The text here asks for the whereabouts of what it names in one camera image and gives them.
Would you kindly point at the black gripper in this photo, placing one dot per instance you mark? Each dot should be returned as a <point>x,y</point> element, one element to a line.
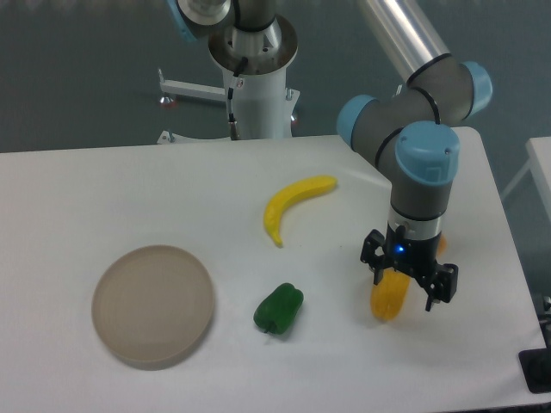
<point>416,258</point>

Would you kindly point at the green toy pepper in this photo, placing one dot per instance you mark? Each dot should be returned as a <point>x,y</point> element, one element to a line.
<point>277,312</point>

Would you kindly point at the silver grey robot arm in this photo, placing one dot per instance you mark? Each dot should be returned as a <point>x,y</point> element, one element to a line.
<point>409,138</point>

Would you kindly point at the yellow toy pepper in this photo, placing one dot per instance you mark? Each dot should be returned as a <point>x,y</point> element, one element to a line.
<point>389,295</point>

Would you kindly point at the orange toy bread slice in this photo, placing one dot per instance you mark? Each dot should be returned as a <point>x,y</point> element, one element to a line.
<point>442,245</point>

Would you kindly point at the yellow toy banana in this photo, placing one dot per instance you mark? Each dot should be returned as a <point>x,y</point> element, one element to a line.
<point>292,194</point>

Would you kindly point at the black box at table edge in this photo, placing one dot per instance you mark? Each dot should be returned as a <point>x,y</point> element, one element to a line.
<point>535,364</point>

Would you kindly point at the white side table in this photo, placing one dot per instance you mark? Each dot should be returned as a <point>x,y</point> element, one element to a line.
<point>538,165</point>

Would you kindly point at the beige round plate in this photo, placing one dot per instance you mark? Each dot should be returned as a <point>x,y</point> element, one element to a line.
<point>153,306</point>

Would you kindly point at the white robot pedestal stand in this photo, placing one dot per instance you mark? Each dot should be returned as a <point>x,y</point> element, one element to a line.
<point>259,104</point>

